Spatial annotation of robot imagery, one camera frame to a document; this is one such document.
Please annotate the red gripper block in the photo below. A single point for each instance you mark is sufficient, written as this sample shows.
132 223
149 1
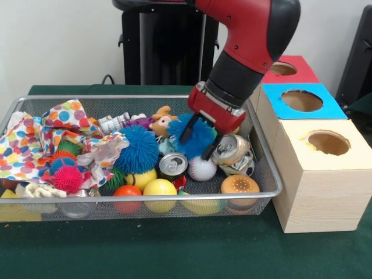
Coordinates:
212 113

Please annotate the plain yellow ball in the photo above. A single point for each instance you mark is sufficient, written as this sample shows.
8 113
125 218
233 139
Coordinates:
160 189

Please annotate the polka dot cloth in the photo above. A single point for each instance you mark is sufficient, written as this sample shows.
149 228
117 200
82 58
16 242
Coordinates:
29 139

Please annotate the silver grey plastic toy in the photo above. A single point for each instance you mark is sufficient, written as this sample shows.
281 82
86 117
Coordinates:
113 123

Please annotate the multicoloured spiky caterpillar toy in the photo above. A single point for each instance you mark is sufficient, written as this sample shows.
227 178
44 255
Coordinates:
67 177

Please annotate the orange ball with cream dots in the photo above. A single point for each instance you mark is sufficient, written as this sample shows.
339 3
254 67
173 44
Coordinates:
239 186

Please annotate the small red ball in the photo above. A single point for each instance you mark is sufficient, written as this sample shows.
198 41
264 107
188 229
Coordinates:
127 195

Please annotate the crushed silver drink can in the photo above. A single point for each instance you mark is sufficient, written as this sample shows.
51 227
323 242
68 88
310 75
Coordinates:
232 150

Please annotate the shallow clear mesh bin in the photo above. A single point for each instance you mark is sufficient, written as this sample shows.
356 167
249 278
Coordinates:
128 104

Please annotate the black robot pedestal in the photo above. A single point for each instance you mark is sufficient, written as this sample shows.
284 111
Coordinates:
151 46

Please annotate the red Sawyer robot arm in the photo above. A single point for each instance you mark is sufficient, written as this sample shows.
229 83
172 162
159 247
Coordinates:
250 29

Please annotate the tan plush animal toy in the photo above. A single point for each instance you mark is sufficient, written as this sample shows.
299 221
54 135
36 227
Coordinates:
163 122

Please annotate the black panel stand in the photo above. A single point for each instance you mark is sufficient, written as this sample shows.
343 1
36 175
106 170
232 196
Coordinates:
357 58

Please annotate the blue spiky rubber ball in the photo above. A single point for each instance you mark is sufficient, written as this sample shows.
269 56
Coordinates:
200 142
136 148

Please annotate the wooden box with three holes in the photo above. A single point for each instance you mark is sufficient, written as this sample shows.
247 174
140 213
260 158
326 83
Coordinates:
319 197

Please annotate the dark green table cloth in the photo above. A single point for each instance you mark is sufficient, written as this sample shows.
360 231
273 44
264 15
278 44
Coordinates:
363 104
174 250

